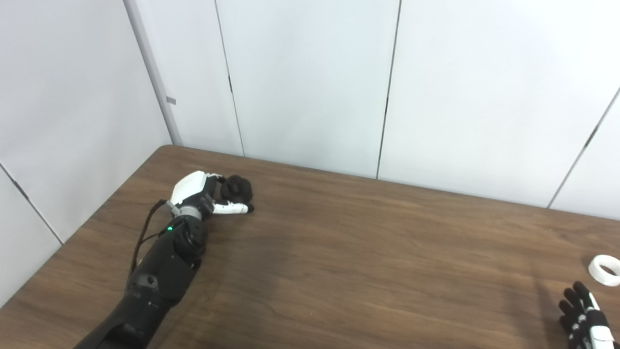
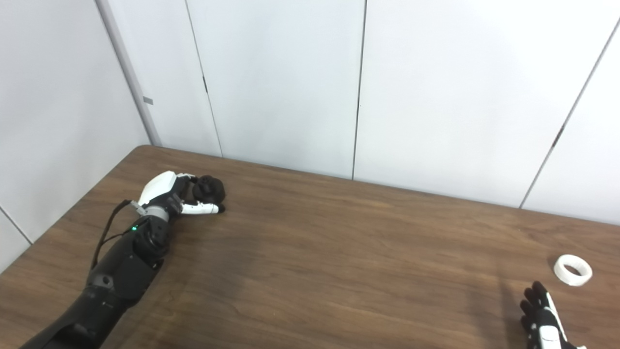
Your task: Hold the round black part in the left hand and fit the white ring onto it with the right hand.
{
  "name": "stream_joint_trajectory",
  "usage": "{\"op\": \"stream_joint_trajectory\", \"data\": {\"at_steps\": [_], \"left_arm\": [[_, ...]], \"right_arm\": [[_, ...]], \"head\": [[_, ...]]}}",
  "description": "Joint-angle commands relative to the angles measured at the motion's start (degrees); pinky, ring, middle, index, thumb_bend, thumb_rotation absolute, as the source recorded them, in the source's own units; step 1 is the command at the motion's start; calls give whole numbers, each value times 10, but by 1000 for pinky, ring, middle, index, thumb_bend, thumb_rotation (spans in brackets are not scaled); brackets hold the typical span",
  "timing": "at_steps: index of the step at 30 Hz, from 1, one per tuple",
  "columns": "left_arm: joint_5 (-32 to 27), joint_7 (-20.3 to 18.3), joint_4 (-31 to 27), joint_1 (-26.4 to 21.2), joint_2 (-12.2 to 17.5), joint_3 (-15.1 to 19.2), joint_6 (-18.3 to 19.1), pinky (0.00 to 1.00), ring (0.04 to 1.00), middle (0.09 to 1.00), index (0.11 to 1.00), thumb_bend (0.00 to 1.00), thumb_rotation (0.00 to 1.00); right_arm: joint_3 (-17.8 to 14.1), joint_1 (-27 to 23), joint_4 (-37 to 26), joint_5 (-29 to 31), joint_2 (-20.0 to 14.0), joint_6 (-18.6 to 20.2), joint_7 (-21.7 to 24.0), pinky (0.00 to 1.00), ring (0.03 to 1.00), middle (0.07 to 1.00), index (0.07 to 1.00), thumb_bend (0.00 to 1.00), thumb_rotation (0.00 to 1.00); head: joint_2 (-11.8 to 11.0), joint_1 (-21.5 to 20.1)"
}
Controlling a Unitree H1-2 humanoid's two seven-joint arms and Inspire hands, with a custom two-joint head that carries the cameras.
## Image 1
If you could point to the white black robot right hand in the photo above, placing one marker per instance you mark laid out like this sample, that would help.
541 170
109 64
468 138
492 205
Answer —
588 325

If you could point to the round black part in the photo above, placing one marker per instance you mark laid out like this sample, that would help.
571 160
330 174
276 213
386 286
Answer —
238 189

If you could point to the gray wall corner post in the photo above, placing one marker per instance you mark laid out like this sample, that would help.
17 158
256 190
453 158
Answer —
155 77

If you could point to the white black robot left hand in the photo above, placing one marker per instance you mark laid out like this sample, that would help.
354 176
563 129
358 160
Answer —
191 186

